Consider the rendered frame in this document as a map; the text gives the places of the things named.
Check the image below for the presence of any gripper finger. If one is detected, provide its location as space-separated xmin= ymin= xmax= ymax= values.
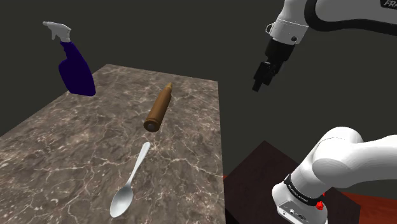
xmin=251 ymin=61 xmax=281 ymax=93

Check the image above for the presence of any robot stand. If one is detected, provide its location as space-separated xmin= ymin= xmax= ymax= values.
xmin=223 ymin=140 xmax=362 ymax=224

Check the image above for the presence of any brown bullet cartridge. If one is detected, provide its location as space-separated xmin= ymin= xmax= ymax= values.
xmin=143 ymin=81 xmax=174 ymax=133

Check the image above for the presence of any silver spoon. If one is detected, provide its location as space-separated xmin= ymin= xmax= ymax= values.
xmin=109 ymin=141 xmax=152 ymax=218

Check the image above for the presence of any blue spray bottle white trigger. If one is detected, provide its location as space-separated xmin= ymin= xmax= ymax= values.
xmin=42 ymin=20 xmax=97 ymax=97

